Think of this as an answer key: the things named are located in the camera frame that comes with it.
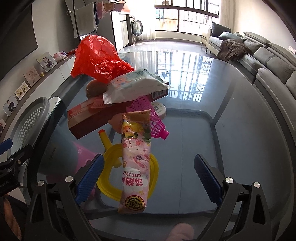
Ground yellow plastic ring toy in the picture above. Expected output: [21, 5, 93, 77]
[96, 144, 159, 201]

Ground pink snack wrapper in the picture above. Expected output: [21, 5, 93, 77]
[118, 109, 151, 214]

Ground white round lid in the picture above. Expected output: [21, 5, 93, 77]
[151, 101, 167, 120]

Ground baby wet wipes pack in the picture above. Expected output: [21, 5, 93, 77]
[103, 69, 171, 104]

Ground red plastic bag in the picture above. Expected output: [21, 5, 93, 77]
[71, 35, 134, 84]

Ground pink pig toy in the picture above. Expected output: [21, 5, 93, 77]
[108, 113, 123, 133]

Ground grey perforated trash basket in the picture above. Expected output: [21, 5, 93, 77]
[9, 97, 50, 155]

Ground person left hand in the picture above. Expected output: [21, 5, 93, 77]
[1, 194, 22, 240]

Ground pink plastic stool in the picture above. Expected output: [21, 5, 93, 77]
[46, 141, 98, 200]

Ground pink slipper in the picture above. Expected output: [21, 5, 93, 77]
[166, 223, 194, 241]

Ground red toothpaste box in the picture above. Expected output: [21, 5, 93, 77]
[67, 90, 169, 139]

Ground white teal stool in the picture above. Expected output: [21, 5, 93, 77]
[49, 96, 61, 112]

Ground pink bag on shelf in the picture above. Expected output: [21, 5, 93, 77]
[53, 51, 68, 62]

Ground black television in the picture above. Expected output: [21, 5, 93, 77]
[1, 6, 38, 79]

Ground grey sectional sofa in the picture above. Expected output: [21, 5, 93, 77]
[201, 27, 295, 132]

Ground brown blanket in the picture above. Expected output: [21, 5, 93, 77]
[217, 39, 252, 62]

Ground grey hanging towel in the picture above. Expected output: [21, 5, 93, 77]
[72, 2, 98, 38]

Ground teal cushion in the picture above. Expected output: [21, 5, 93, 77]
[218, 32, 243, 43]

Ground clothes drying rack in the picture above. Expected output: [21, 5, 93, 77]
[65, 1, 126, 38]

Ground washing machine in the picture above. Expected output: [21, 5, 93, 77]
[127, 15, 143, 46]

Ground dark grey cushion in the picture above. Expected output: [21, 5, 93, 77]
[211, 22, 231, 37]

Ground man portrait photo frame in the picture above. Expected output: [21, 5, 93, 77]
[3, 94, 18, 116]

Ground scalloped yellow photo frame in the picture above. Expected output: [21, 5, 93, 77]
[15, 81, 30, 100]

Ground pink drawing photo frame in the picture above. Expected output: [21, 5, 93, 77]
[24, 66, 41, 87]

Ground child photo frame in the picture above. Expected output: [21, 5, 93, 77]
[37, 52, 57, 72]

